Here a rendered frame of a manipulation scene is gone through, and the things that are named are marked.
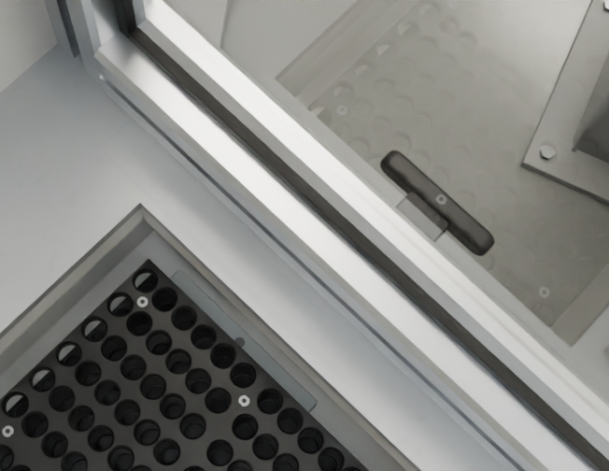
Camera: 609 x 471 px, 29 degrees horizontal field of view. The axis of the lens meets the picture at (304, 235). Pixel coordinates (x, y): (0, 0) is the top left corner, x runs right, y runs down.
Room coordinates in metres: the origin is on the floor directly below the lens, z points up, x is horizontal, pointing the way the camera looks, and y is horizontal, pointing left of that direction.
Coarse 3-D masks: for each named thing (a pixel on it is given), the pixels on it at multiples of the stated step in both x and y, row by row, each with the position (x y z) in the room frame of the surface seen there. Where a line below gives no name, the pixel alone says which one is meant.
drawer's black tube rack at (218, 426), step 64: (128, 320) 0.12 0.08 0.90; (192, 320) 0.13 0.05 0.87; (64, 384) 0.08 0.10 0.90; (128, 384) 0.09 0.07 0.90; (192, 384) 0.10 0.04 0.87; (0, 448) 0.05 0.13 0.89; (64, 448) 0.05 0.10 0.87; (128, 448) 0.06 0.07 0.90; (192, 448) 0.06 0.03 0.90; (256, 448) 0.07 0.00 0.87
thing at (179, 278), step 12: (180, 276) 0.16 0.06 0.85; (180, 288) 0.16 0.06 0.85; (192, 288) 0.16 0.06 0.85; (192, 300) 0.15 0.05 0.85; (204, 300) 0.15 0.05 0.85; (216, 312) 0.15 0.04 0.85; (228, 324) 0.14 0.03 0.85; (240, 336) 0.13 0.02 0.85; (252, 348) 0.13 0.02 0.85; (264, 360) 0.12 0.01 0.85; (276, 372) 0.12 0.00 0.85; (288, 384) 0.11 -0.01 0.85; (300, 384) 0.12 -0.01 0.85; (300, 396) 0.11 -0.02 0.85; (312, 396) 0.11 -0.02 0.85; (312, 408) 0.10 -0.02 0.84
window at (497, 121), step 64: (128, 0) 0.24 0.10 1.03; (192, 0) 0.21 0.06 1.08; (256, 0) 0.19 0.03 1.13; (320, 0) 0.18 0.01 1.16; (384, 0) 0.17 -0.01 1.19; (448, 0) 0.16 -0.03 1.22; (512, 0) 0.15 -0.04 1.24; (576, 0) 0.14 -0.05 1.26; (192, 64) 0.21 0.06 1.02; (256, 64) 0.19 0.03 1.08; (320, 64) 0.18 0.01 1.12; (384, 64) 0.16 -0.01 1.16; (448, 64) 0.15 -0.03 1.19; (512, 64) 0.14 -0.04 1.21; (576, 64) 0.14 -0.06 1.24; (256, 128) 0.19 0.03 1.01; (320, 128) 0.17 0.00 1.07; (384, 128) 0.16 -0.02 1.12; (448, 128) 0.15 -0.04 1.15; (512, 128) 0.14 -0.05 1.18; (576, 128) 0.13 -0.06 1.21; (320, 192) 0.17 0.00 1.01; (384, 192) 0.16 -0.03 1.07; (448, 192) 0.14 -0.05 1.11; (512, 192) 0.13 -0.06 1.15; (576, 192) 0.13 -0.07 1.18; (384, 256) 0.15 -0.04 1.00; (448, 256) 0.14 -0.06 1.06; (512, 256) 0.13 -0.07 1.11; (576, 256) 0.12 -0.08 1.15; (448, 320) 0.13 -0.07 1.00; (512, 320) 0.12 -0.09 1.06; (576, 320) 0.11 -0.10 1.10; (576, 384) 0.10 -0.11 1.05
